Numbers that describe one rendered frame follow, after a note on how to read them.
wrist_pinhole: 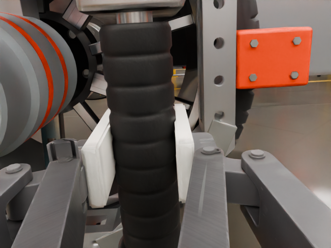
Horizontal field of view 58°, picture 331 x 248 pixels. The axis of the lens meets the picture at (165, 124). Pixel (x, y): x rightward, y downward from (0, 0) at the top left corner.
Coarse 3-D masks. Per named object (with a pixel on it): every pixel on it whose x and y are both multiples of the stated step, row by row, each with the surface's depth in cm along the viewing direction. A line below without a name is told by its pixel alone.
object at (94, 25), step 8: (56, 0) 87; (64, 0) 87; (56, 8) 88; (64, 8) 88; (88, 24) 85; (96, 24) 89; (104, 24) 89; (72, 32) 86; (96, 32) 86; (88, 72) 89; (96, 96) 96; (104, 96) 96
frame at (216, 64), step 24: (216, 0) 38; (216, 24) 34; (216, 48) 39; (216, 72) 36; (216, 96) 37; (216, 120) 38; (216, 144) 39; (96, 216) 47; (120, 216) 45; (96, 240) 43
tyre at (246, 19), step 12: (240, 0) 41; (252, 0) 42; (240, 12) 42; (252, 12) 42; (240, 24) 42; (252, 24) 42; (240, 96) 46; (252, 96) 46; (240, 108) 46; (240, 120) 47; (240, 132) 48; (180, 204) 51
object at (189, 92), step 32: (192, 0) 42; (64, 32) 48; (192, 32) 49; (96, 64) 46; (192, 64) 54; (192, 96) 49; (64, 128) 51; (192, 128) 47; (0, 160) 58; (32, 160) 64
